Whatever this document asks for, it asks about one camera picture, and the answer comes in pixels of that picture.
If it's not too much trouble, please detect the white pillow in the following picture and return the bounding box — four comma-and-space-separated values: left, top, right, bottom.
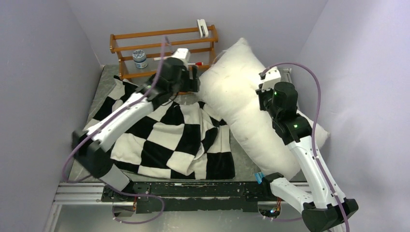
196, 38, 331, 181

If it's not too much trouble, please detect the black white checkered pillowcase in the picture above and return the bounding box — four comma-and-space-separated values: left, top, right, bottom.
76, 75, 236, 181

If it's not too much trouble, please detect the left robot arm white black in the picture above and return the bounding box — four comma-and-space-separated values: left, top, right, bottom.
72, 57, 200, 201

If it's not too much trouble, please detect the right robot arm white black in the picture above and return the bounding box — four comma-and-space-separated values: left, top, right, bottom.
256, 82, 358, 232

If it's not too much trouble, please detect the blue pillow tag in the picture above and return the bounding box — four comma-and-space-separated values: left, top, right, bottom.
254, 172, 264, 184

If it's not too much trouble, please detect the white marker red cap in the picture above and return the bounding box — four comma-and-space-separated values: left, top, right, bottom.
188, 62, 203, 66

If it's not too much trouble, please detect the blue white round jar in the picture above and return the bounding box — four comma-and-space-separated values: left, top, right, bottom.
132, 49, 148, 69

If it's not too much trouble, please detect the wooden shelf rack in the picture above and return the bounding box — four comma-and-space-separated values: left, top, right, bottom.
110, 25, 219, 80

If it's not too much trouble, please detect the white clip on rack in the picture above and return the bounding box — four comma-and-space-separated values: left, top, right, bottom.
197, 19, 209, 38

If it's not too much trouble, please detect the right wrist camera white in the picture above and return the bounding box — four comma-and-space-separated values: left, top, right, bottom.
259, 66, 281, 92

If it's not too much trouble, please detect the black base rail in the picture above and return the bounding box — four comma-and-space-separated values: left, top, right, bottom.
101, 181, 277, 214

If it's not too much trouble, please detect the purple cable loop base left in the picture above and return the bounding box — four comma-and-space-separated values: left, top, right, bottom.
112, 192, 165, 225

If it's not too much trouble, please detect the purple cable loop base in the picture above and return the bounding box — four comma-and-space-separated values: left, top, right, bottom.
259, 208, 302, 222
112, 192, 165, 225

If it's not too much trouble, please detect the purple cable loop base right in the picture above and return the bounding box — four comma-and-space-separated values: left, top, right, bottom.
259, 208, 302, 222

